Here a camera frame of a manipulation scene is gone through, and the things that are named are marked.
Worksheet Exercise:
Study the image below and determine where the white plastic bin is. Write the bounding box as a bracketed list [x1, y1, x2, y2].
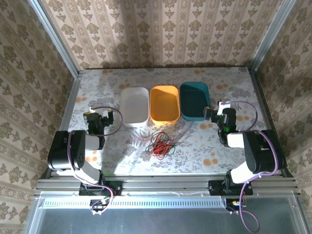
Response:
[120, 87, 150, 127]

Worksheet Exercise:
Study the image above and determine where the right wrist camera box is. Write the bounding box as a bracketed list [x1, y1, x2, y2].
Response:
[217, 98, 232, 116]

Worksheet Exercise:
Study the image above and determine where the aluminium frame post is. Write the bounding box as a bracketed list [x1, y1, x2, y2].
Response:
[28, 0, 81, 78]
[248, 0, 298, 73]

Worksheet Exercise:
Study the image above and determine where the aluminium table side rail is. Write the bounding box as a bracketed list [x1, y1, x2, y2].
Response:
[247, 67, 294, 178]
[45, 72, 82, 178]

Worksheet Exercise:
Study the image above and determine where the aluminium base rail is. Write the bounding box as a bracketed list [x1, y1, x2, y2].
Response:
[34, 176, 302, 195]

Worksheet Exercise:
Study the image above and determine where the black connector block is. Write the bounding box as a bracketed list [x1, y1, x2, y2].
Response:
[225, 198, 247, 215]
[89, 199, 110, 216]

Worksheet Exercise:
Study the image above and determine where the red cable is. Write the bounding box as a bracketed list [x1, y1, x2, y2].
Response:
[135, 132, 176, 161]

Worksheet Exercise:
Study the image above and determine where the slotted cable duct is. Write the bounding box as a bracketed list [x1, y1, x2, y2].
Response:
[40, 196, 227, 208]

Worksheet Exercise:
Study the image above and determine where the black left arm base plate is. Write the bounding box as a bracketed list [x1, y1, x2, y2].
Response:
[78, 180, 124, 197]

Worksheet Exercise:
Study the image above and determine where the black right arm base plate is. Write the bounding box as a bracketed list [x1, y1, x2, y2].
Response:
[208, 179, 254, 195]

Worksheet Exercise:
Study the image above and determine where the grey metal panel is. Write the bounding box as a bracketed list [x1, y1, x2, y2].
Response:
[24, 192, 308, 234]

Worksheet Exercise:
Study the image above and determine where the orange plastic bin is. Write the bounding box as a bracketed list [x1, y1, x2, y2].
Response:
[149, 85, 181, 126]

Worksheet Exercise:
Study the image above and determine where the teal plastic bin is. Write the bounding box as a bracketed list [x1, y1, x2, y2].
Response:
[179, 81, 212, 122]

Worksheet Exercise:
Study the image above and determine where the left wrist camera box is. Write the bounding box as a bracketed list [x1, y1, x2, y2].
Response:
[89, 104, 110, 116]

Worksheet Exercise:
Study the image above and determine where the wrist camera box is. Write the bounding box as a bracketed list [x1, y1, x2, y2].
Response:
[89, 104, 110, 116]
[217, 98, 232, 116]

